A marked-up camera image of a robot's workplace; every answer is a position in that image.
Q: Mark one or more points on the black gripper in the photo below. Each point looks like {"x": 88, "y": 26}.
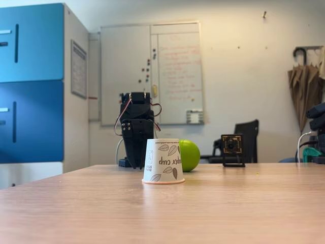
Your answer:
{"x": 139, "y": 129}

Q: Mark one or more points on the green ball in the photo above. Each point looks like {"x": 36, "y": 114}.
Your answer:
{"x": 190, "y": 155}

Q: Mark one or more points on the black idle robot arm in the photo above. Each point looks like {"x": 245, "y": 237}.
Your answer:
{"x": 317, "y": 119}

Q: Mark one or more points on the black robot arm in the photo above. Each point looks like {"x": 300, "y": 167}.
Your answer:
{"x": 139, "y": 97}

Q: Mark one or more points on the white leaf-print paper cup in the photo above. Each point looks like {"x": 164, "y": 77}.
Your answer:
{"x": 163, "y": 162}

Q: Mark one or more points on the yellow whiteboard magnet clip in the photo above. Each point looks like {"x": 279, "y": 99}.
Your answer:
{"x": 154, "y": 90}

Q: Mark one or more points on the grey cabinet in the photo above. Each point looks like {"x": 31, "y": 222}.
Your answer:
{"x": 76, "y": 127}

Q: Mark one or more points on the whiteboard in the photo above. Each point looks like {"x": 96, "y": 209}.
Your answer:
{"x": 122, "y": 63}

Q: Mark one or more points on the framed notice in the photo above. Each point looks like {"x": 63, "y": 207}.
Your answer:
{"x": 78, "y": 68}

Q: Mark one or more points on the small black webcam on stand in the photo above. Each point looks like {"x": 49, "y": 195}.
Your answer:
{"x": 231, "y": 145}

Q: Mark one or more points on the dark blue cabinet door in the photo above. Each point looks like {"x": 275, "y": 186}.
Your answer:
{"x": 38, "y": 122}

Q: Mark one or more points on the black chair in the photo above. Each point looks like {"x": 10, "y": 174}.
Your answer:
{"x": 246, "y": 137}

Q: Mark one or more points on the light blue cabinet door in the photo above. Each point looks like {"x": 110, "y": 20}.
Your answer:
{"x": 38, "y": 43}

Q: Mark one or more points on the green table clamp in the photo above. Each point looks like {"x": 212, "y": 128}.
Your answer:
{"x": 309, "y": 153}

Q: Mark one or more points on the beige folded umbrella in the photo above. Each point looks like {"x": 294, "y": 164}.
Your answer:
{"x": 303, "y": 89}

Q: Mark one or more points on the beige hanging cloth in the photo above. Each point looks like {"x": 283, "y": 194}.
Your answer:
{"x": 322, "y": 61}

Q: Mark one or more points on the white wall poster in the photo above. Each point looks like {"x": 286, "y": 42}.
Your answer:
{"x": 93, "y": 71}

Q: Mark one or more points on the metal wall hook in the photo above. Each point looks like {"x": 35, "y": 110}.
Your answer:
{"x": 264, "y": 14}

